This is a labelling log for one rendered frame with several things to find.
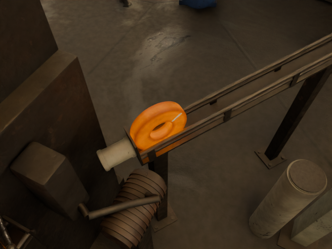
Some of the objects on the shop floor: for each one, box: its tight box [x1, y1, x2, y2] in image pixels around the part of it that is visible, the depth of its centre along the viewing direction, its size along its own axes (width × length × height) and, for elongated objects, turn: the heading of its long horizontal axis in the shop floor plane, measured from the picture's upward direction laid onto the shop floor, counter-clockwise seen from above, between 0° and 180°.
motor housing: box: [99, 168, 167, 249], centre depth 104 cm, size 13×22×54 cm, turn 153°
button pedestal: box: [277, 188, 332, 249], centre depth 104 cm, size 16×24×62 cm, turn 153°
